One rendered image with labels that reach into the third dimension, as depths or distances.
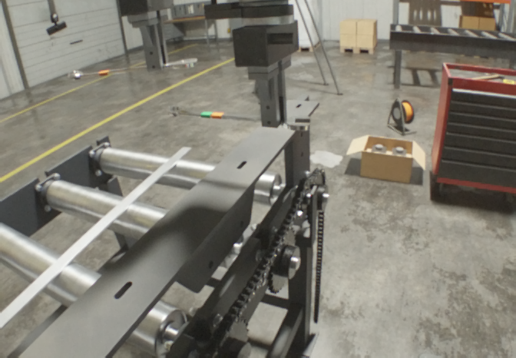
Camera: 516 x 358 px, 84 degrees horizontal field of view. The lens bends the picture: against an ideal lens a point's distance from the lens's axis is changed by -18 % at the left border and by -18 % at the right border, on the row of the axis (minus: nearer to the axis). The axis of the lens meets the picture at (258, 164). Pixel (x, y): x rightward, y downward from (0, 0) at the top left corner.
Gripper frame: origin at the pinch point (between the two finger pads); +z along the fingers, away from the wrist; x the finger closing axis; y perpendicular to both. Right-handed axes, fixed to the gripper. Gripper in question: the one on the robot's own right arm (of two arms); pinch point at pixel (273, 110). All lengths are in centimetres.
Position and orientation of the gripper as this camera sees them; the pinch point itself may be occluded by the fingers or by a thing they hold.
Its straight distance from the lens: 52.4
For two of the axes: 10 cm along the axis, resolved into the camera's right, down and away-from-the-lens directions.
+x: 4.1, -4.6, 7.9
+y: 9.1, 1.3, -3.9
